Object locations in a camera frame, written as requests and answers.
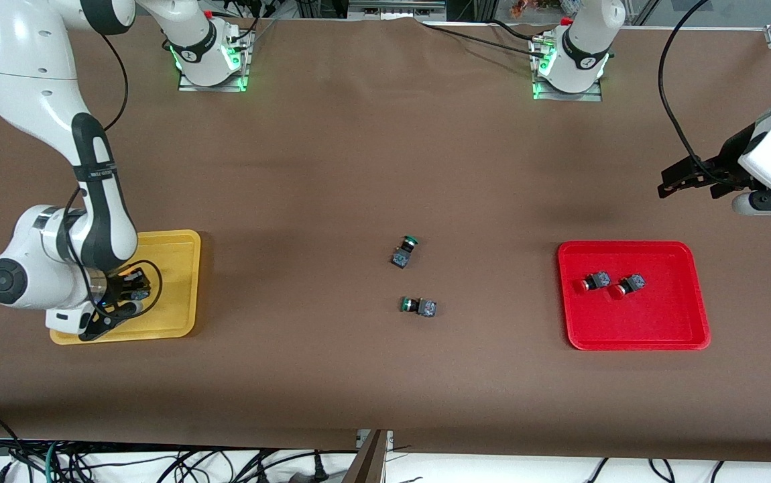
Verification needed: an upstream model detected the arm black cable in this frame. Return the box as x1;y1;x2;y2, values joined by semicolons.
658;0;718;185
64;34;164;320

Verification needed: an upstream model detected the red push button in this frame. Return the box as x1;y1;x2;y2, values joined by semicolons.
612;273;647;300
577;271;611;294

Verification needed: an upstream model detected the yellow plastic tray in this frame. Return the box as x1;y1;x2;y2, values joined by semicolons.
49;229;202;345

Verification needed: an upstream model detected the green push button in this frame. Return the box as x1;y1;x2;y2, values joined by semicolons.
400;296;437;319
390;235;420;270

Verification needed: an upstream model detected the grey metal fixture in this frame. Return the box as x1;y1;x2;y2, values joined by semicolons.
347;0;448;21

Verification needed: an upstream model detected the teal floor cable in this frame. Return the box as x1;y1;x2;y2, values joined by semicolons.
45;440;66;483

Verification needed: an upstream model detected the black cable on table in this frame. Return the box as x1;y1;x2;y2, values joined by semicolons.
416;19;548;58

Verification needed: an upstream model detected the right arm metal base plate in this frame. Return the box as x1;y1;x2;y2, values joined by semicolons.
178;30;252;93

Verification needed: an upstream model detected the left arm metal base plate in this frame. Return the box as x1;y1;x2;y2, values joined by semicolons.
532;37;604;103

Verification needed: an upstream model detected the dark metal post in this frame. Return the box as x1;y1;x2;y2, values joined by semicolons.
341;432;387;483

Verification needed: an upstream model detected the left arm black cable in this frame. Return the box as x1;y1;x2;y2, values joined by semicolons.
658;0;718;185

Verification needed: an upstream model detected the brown table cover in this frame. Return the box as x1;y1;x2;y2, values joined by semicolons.
0;12;771;464

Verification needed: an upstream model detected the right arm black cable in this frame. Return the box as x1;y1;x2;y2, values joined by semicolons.
64;34;164;320

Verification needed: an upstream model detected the red plastic tray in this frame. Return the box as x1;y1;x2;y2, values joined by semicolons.
557;240;712;352

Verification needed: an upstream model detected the small metal bracket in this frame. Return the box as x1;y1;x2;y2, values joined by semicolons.
356;429;394;451

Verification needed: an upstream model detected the yellow push button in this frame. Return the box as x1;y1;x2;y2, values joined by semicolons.
121;268;145;301

